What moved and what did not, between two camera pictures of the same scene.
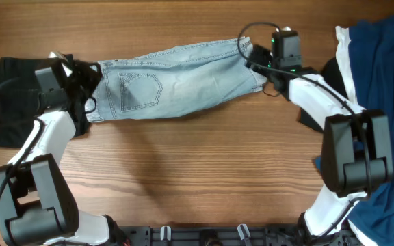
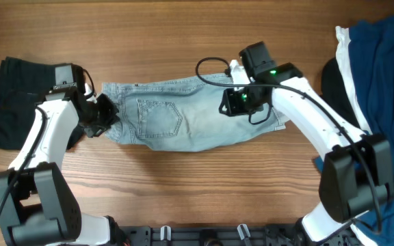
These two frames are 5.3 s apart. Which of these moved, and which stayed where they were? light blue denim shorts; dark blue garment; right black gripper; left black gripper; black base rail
Moved: left black gripper; right black gripper; light blue denim shorts
Stayed: dark blue garment; black base rail
